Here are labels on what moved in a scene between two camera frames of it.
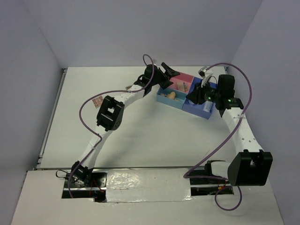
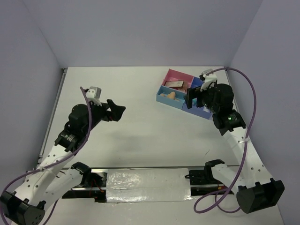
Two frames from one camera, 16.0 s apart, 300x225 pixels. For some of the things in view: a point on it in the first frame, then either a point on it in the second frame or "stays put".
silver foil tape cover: x=147 y=184 stays put
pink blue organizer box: x=175 y=94 stays put
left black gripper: x=168 y=73 → x=117 y=110
